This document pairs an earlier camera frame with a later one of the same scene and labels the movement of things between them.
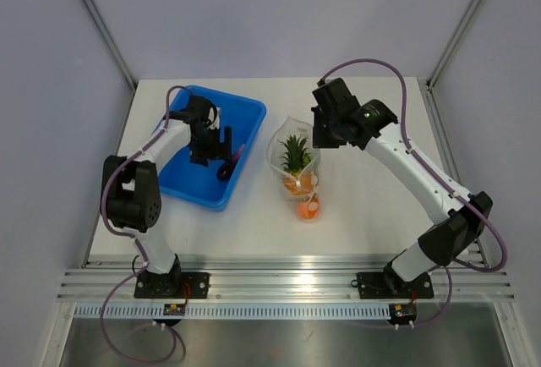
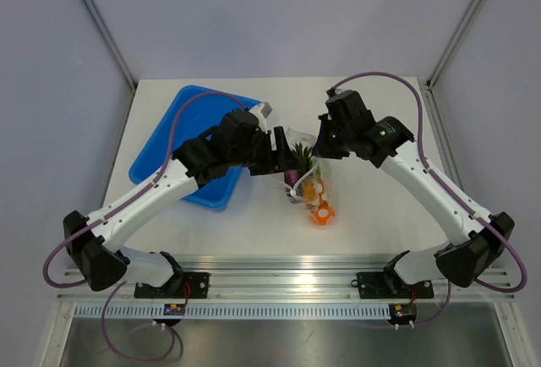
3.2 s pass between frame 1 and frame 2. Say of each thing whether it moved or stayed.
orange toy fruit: moved
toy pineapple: moved
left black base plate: stayed
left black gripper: moved
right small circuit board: stayed
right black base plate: stayed
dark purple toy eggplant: moved
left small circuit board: stayed
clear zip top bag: moved
